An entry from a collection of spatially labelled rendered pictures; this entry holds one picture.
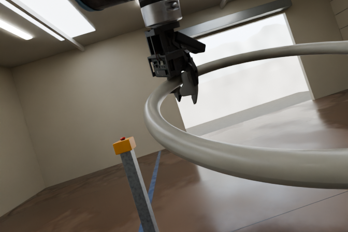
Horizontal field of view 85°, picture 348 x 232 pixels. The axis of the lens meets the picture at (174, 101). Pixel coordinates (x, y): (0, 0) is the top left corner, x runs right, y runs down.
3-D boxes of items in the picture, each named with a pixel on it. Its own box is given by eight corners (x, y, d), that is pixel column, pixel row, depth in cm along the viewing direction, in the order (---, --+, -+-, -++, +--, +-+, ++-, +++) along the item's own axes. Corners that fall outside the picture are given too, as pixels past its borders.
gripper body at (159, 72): (153, 79, 50) (139, 31, 46) (175, 69, 55) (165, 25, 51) (172, 80, 44) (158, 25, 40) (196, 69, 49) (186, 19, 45)
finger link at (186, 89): (183, 111, 49) (169, 78, 48) (197, 102, 53) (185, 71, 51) (190, 111, 47) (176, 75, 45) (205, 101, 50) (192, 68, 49)
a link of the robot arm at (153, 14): (161, 6, 50) (188, -4, 43) (165, 26, 52) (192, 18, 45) (133, 11, 45) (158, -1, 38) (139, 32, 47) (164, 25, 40)
